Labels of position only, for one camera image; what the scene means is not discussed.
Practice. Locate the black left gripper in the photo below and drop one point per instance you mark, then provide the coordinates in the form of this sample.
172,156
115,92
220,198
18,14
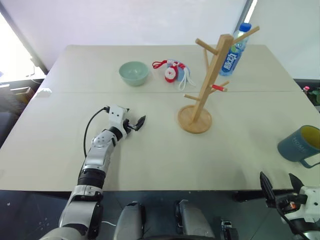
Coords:
129,125

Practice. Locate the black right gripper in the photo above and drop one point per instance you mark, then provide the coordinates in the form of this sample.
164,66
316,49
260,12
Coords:
287,202

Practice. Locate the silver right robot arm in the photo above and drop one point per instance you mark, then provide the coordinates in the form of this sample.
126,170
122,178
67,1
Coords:
308,231

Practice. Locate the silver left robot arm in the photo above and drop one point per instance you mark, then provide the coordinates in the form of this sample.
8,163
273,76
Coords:
96,152

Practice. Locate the wooden mug tree stand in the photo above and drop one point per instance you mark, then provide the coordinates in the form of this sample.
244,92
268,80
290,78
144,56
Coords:
200,100

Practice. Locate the blue mug with yellow inside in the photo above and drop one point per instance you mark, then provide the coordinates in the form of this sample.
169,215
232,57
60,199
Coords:
298,147

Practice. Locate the pale green bowl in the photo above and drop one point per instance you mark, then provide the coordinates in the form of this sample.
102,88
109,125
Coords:
134,73

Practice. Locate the red white plush charm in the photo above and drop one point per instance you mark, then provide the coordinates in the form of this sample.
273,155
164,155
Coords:
171,72

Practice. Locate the blue round pouch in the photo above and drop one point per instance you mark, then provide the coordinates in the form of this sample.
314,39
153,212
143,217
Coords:
187,72

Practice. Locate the small black robot part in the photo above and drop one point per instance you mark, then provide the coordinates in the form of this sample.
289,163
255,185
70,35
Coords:
228,230

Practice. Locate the red marker band on peg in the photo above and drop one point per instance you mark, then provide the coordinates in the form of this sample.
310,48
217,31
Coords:
218,87

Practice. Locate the dark rounded grey robot part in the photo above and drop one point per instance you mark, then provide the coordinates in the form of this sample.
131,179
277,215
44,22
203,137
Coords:
131,221
193,220

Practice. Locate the green and pink background clutter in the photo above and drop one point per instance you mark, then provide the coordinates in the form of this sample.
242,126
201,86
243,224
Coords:
313,93

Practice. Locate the blue-capped plastic water bottle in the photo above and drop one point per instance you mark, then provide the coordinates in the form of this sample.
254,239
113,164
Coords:
233,53

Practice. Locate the brown cardboard box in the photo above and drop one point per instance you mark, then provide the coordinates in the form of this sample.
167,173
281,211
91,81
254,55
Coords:
21,93

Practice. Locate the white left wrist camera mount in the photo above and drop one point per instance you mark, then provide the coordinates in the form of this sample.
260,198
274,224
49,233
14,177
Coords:
117,114

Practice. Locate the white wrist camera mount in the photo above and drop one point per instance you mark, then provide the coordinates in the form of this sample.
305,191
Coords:
117,114
311,202

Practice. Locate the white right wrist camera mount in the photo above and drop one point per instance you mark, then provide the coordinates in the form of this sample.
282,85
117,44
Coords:
311,202

